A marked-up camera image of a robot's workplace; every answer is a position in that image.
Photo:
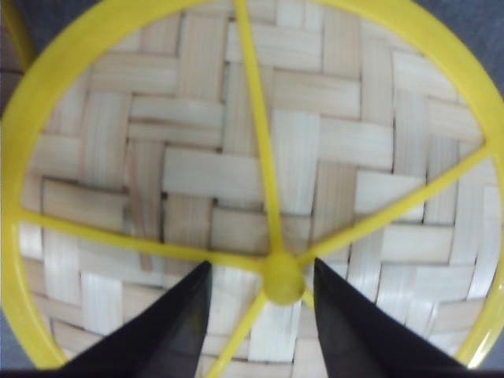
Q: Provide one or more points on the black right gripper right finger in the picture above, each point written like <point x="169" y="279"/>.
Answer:
<point x="360" y="340"/>

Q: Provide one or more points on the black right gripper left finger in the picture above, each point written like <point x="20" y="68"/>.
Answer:
<point x="165" y="340"/>

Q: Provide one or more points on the woven bamboo steamer lid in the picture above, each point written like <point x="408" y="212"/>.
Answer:
<point x="258" y="136"/>

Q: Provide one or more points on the front bamboo steamer basket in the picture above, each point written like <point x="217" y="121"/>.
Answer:
<point x="22" y="41"/>

